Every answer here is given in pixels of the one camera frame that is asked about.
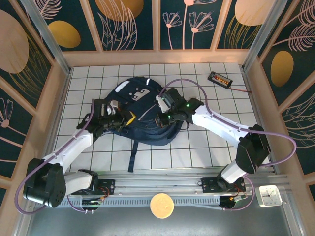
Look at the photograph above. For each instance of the navy blue backpack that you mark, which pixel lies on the navy blue backpack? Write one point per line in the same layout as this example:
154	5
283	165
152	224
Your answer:
147	123

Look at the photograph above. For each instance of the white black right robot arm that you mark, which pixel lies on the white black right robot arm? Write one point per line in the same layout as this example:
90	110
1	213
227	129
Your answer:
216	125

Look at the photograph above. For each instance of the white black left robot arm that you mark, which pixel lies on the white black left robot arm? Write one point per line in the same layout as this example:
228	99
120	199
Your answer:
73	147

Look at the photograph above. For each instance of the black board with yellow connectors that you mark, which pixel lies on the black board with yellow connectors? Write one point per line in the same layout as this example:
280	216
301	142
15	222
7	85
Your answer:
219	79

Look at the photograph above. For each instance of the round cork disc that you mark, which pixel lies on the round cork disc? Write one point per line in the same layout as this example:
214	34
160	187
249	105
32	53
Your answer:
162	206

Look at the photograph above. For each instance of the white square clock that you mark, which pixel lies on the white square clock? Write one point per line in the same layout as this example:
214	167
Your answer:
268	196

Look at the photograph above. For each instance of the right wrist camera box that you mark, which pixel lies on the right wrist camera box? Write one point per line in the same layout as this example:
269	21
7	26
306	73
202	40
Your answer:
163	103

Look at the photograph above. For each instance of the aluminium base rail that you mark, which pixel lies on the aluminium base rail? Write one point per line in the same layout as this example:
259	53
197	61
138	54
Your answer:
157	183

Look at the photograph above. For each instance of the aluminium corner post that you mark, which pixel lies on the aluminium corner post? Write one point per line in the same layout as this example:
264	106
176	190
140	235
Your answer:
263	32
49	41

